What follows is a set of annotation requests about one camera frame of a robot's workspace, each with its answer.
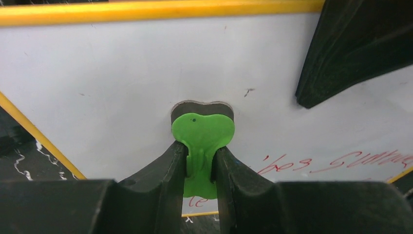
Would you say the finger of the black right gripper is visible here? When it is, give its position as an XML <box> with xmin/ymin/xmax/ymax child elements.
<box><xmin>295</xmin><ymin>0</ymin><xmax>413</xmax><ymax>109</ymax></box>

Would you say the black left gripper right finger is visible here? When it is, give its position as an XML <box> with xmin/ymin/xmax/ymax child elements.
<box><xmin>212</xmin><ymin>147</ymin><xmax>413</xmax><ymax>234</ymax></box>

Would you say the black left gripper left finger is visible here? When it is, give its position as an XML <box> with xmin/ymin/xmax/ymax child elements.
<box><xmin>0</xmin><ymin>142</ymin><xmax>188</xmax><ymax>234</ymax></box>

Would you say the green black whiteboard eraser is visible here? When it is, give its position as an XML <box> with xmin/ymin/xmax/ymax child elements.
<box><xmin>170</xmin><ymin>100</ymin><xmax>235</xmax><ymax>199</ymax></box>

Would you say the orange framed whiteboard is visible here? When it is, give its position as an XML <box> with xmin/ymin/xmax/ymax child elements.
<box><xmin>0</xmin><ymin>0</ymin><xmax>413</xmax><ymax>217</ymax></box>

